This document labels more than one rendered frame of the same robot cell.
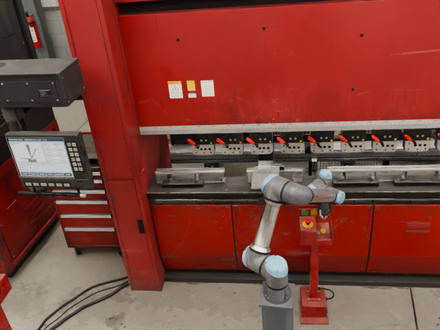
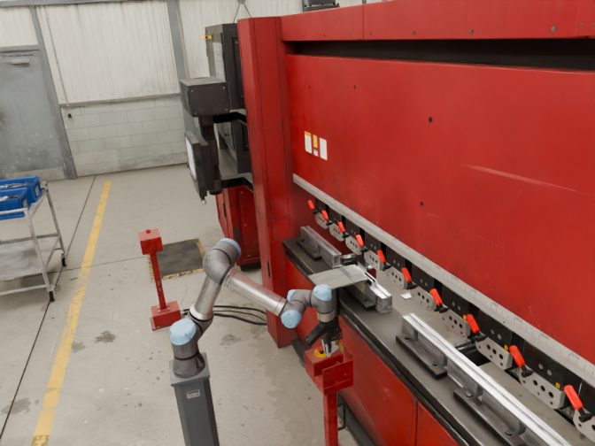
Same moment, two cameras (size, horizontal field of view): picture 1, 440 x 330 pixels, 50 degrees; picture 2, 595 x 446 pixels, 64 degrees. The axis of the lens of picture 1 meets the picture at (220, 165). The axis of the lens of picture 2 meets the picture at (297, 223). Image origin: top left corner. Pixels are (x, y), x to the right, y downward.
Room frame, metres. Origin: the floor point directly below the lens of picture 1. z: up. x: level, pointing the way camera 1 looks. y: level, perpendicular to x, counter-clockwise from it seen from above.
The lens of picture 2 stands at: (1.36, -2.11, 2.22)
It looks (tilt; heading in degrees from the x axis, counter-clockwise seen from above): 22 degrees down; 60
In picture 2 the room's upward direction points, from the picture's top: 4 degrees counter-clockwise
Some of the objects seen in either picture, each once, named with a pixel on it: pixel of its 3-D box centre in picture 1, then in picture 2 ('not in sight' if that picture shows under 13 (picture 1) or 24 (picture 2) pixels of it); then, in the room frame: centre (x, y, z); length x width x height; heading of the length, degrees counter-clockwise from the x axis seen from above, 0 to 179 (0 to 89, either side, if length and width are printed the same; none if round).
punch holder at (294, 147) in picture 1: (291, 139); (379, 249); (2.76, -0.49, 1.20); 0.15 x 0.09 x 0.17; 80
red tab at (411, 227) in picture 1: (418, 227); not in sight; (2.46, -1.31, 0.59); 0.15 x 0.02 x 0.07; 80
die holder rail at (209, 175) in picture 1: (190, 175); (320, 245); (2.88, 0.22, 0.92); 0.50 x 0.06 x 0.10; 80
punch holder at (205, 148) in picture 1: (203, 141); (326, 211); (2.86, 0.10, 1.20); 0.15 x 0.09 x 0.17; 80
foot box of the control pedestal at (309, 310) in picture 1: (313, 304); not in sight; (2.35, -0.57, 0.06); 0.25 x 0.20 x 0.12; 172
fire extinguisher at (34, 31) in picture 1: (31, 29); not in sight; (7.47, 2.71, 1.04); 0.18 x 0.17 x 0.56; 75
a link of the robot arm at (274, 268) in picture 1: (275, 270); (184, 336); (1.82, -0.24, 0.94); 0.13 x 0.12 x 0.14; 42
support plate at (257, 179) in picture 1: (265, 177); (337, 278); (2.65, -0.30, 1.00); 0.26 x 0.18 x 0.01; 170
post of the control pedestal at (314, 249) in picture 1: (313, 268); (330, 421); (2.38, -0.57, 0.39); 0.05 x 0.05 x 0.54; 82
